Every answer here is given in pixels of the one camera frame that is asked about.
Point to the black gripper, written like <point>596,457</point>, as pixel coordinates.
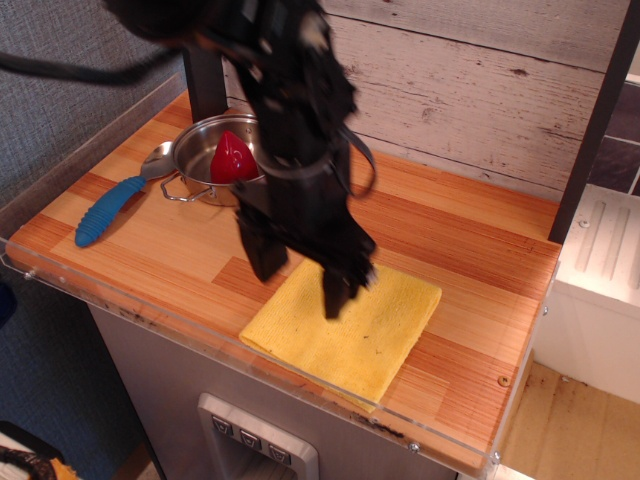
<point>305,209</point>

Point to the yellow cloth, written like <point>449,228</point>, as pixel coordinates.
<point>359,353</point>

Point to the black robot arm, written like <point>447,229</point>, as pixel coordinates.
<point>282,52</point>

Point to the red plastic pepper toy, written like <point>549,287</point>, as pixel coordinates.
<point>232,161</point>

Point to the small steel pot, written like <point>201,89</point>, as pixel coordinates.
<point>193,151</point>

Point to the grey toy fridge cabinet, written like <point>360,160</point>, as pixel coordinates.
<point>164,380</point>

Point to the clear acrylic table guard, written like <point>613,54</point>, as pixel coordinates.
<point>452,394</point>

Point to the silver dispenser panel with buttons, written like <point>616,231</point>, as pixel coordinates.
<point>244,446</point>

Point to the yellow object bottom left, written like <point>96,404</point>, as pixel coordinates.
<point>18,464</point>

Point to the blue handled metal spoon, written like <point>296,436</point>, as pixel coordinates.
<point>101,214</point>

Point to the dark left frame post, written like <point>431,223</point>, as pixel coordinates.
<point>205,82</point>

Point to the dark frame post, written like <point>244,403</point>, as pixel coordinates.
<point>205,82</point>
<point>604,106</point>

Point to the dark right frame post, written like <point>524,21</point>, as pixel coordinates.
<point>604,106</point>

